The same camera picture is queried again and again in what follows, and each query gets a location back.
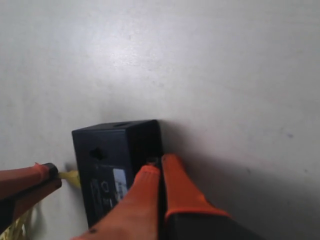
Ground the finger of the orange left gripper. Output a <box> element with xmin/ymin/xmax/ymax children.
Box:
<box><xmin>0</xmin><ymin>178</ymin><xmax>62</xmax><ymax>228</ymax></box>
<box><xmin>0</xmin><ymin>163</ymin><xmax>58</xmax><ymax>198</ymax></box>

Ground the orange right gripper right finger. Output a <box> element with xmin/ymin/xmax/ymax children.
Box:
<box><xmin>161</xmin><ymin>153</ymin><xmax>262</xmax><ymax>240</ymax></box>

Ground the small black network box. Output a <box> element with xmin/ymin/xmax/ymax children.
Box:
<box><xmin>71</xmin><ymin>119</ymin><xmax>164</xmax><ymax>227</ymax></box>

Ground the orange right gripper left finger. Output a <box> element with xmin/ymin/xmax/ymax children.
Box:
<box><xmin>74</xmin><ymin>158</ymin><xmax>161</xmax><ymax>240</ymax></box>

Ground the yellow ethernet cable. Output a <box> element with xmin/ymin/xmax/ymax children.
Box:
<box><xmin>0</xmin><ymin>169</ymin><xmax>81</xmax><ymax>240</ymax></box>

